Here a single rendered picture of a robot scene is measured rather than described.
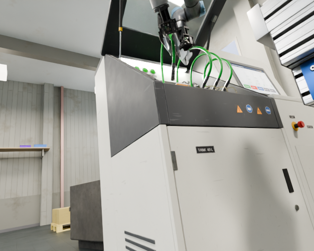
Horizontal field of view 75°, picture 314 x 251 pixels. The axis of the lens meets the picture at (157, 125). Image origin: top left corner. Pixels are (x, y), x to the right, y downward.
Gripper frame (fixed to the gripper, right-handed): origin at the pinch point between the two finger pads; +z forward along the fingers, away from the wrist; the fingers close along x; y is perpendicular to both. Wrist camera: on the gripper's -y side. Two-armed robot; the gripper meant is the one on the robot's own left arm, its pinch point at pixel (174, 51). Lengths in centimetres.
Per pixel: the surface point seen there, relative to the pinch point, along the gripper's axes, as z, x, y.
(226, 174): 38, -4, 50
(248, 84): 46, 49, -30
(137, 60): 2.6, -18.3, -38.6
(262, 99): 34.3, 31.0, 17.0
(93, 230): 160, -138, -66
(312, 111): 61, 65, 6
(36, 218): 360, -478, -385
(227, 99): 22.4, 10.5, 26.1
